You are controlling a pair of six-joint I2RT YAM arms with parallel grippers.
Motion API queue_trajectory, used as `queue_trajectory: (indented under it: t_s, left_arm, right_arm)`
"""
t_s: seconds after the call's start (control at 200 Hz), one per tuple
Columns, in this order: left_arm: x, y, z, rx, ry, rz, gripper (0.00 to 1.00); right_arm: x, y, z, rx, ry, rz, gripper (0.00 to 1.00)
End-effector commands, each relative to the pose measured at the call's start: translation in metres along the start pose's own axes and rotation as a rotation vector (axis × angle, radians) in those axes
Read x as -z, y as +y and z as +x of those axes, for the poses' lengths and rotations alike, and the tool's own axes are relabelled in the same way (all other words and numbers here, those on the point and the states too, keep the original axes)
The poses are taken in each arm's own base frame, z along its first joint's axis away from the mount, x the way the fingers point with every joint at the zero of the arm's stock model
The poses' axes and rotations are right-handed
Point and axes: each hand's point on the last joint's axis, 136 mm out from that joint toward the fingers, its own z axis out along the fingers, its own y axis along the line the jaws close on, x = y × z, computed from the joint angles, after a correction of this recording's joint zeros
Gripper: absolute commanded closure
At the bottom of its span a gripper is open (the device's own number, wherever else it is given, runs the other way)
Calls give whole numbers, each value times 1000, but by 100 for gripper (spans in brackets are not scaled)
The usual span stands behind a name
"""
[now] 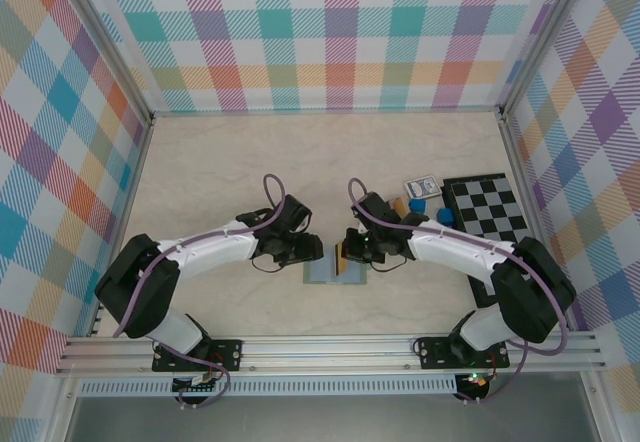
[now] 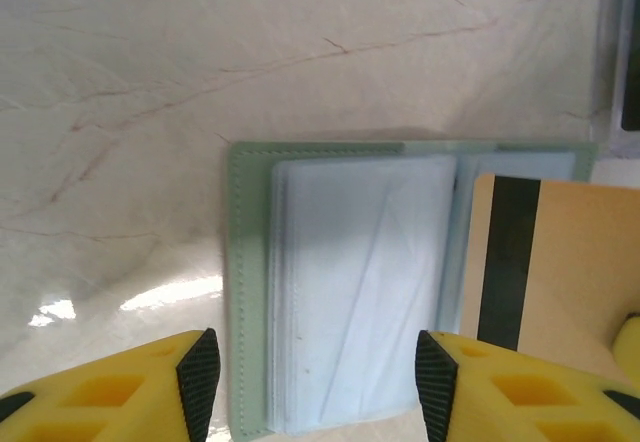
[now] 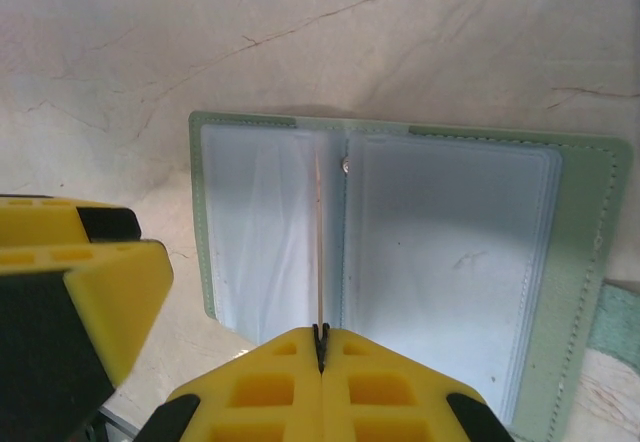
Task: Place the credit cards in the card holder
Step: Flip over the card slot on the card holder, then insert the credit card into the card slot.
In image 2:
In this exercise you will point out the pale green card holder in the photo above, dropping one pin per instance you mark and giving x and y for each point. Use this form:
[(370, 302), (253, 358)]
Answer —
[(350, 262)]

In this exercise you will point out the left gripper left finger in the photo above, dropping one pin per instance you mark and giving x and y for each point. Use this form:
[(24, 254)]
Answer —
[(100, 402)]

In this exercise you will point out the gold card with black stripe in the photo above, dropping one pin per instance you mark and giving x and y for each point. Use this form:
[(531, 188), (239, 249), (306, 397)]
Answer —
[(575, 262)]

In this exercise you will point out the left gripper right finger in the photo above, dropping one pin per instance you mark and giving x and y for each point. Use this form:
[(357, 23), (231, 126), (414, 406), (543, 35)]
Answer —
[(525, 402)]

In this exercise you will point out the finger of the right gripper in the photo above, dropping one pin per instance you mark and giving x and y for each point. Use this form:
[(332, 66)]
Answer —
[(629, 347)]

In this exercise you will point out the clear plastic tray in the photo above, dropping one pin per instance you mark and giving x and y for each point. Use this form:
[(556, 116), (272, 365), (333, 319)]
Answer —
[(627, 62)]

